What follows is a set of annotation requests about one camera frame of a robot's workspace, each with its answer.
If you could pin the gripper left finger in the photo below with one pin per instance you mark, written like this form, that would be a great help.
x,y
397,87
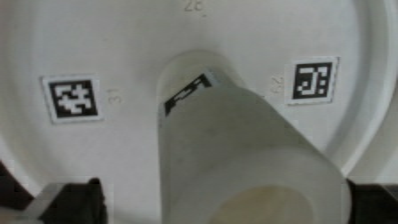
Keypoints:
x,y
68,204

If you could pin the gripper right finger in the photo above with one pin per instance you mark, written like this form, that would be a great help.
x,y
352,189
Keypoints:
x,y
373,203

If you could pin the white cylindrical table leg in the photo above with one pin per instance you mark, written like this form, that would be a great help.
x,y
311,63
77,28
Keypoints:
x,y
246,175

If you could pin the white round table top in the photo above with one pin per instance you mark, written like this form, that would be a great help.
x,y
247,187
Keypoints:
x,y
98,55

